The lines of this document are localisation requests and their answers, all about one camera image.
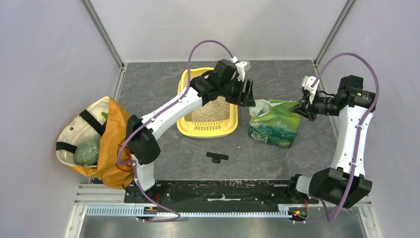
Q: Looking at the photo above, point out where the green litter bag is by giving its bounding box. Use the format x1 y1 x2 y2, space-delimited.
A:
248 99 301 148

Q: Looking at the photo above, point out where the green round melon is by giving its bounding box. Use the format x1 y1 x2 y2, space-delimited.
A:
74 140 100 167

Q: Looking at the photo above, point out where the black plastic clip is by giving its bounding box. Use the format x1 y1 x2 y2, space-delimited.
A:
206 152 229 164

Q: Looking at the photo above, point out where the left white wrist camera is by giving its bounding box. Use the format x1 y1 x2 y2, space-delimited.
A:
230 57 251 81

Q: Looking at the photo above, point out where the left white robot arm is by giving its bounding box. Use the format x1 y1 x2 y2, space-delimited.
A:
122 59 256 203

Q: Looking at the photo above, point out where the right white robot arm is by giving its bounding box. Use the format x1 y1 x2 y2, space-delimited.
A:
286 75 375 208

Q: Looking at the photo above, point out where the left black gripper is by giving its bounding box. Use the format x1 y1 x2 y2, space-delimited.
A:
219 77 256 108

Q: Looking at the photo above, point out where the orange tote bag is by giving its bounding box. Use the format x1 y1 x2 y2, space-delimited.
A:
55 96 134 189

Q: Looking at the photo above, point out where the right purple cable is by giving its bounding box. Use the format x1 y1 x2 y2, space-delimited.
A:
288 52 380 225

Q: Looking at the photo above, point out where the yellow litter box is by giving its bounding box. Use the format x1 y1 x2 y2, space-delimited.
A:
176 67 239 139

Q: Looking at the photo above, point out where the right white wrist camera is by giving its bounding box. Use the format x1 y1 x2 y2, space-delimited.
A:
301 76 319 104

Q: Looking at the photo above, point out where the slotted cable duct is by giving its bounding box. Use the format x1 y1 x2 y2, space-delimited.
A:
86 205 293 218

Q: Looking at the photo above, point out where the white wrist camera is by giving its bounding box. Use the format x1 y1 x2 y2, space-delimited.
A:
301 76 319 104
230 57 251 81

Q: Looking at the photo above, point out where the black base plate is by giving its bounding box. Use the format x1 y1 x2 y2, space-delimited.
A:
124 179 319 213

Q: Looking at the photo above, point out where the aluminium frame rail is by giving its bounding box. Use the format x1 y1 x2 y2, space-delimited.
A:
73 183 373 207

